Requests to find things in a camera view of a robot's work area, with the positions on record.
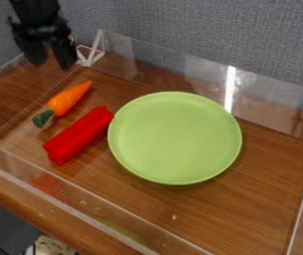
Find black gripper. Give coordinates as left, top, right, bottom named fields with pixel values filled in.
left=8, top=15, right=78, bottom=70

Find orange toy carrot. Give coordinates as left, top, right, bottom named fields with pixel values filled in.
left=32, top=81, right=94, bottom=128

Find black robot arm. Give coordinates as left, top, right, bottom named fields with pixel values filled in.
left=8, top=0, right=78, bottom=70

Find light green plate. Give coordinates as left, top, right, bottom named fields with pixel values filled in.
left=108, top=92, right=242, bottom=185

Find clear acrylic corner bracket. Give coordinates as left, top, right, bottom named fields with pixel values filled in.
left=76, top=30, right=107, bottom=67

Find clear acrylic enclosure walls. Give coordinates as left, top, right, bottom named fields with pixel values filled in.
left=0, top=31, right=303, bottom=255

